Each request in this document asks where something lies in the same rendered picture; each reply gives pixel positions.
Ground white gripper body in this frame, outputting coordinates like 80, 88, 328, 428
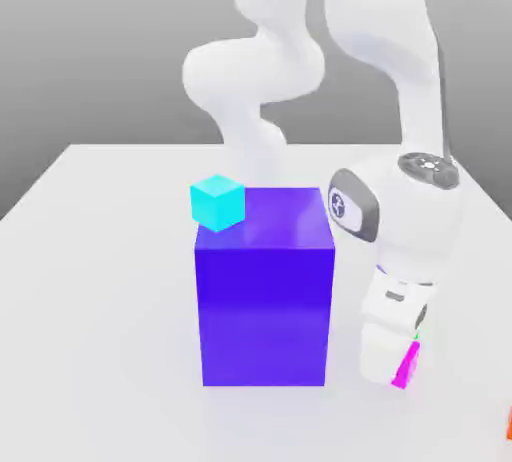
358, 318, 420, 387

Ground small cyan cube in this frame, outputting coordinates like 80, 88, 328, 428
189, 173, 247, 234

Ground large blue box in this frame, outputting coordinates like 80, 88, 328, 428
193, 186, 336, 388

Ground small magenta cube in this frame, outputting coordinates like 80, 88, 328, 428
390, 340, 422, 391

